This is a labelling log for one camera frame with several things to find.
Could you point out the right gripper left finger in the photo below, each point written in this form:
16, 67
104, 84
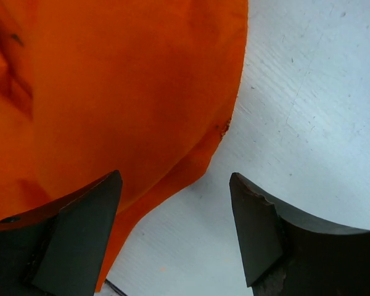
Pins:
59, 248

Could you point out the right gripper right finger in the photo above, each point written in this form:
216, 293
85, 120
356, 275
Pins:
287, 251

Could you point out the orange t shirt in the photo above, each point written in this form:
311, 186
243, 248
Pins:
142, 89

